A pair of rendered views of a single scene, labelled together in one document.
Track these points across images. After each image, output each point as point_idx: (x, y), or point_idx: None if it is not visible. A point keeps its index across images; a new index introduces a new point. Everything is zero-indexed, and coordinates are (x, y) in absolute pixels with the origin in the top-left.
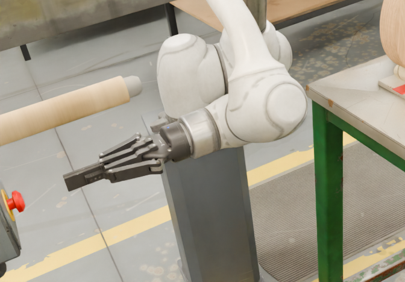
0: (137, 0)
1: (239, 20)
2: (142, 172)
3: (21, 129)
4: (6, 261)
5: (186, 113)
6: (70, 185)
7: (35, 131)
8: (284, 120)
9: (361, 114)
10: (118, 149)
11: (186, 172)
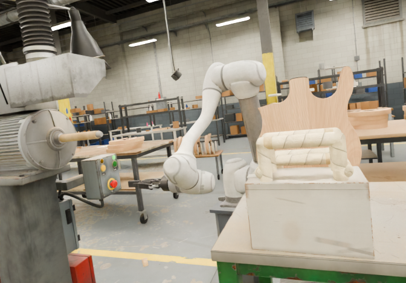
0: (57, 97)
1: (185, 135)
2: (146, 187)
3: (70, 137)
4: (98, 199)
5: (228, 194)
6: (129, 185)
7: (73, 139)
8: (167, 171)
9: (244, 198)
10: (151, 179)
11: (222, 223)
